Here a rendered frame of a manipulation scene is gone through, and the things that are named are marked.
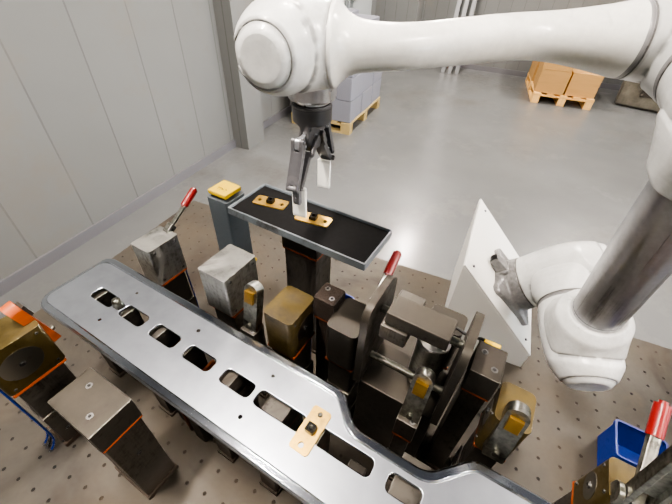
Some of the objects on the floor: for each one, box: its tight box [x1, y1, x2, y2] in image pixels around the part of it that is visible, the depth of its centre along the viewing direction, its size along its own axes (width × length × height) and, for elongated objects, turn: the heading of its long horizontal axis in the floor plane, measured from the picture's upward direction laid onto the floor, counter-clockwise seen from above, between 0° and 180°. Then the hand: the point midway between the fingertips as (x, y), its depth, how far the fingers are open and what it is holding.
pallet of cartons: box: [525, 61, 604, 110], centre depth 533 cm, size 89×126×74 cm
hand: (312, 195), depth 79 cm, fingers open, 12 cm apart
